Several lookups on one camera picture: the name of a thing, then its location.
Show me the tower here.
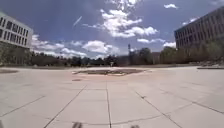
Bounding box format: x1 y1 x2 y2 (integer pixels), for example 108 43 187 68
127 43 132 58

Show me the round planting bed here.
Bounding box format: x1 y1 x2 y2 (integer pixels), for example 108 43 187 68
72 68 146 76

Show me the pale building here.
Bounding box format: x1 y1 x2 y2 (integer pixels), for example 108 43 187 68
0 12 34 51

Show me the dark building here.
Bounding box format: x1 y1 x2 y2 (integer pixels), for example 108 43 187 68
173 6 224 51

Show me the distant row of trees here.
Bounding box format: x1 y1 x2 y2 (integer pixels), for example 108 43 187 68
0 41 224 67

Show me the pale concrete slab pavement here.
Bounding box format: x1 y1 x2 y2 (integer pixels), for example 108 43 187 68
0 65 224 128

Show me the robot's own part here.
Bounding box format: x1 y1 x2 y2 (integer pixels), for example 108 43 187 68
71 122 83 128

